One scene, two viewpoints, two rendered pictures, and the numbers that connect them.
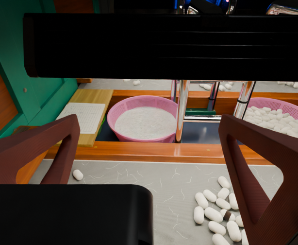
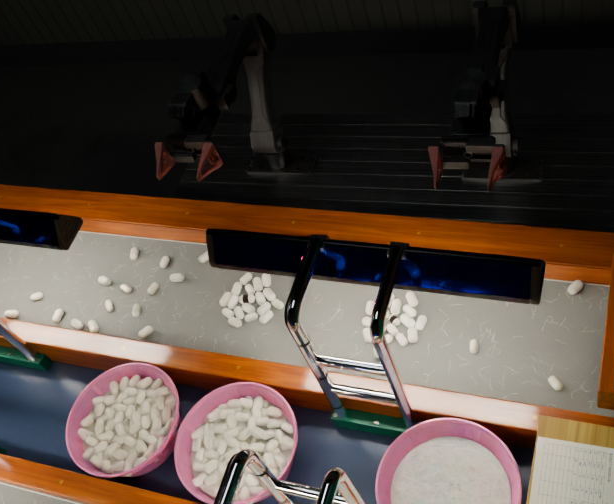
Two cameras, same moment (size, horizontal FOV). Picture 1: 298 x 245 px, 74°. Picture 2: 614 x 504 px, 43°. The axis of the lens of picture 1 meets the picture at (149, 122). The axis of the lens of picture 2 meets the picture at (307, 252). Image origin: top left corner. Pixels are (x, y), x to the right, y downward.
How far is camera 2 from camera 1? 1.48 m
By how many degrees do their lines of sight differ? 87
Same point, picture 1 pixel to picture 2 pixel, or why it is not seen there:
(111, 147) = (510, 413)
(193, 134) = (363, 488)
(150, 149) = (454, 402)
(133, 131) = (476, 474)
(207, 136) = not seen: hidden behind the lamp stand
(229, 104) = not seen: outside the picture
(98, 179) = (528, 379)
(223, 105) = not seen: outside the picture
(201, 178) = (400, 364)
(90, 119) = (550, 476)
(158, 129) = (429, 467)
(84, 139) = (553, 426)
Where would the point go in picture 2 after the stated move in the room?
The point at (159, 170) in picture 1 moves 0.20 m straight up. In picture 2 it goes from (448, 381) to (434, 332)
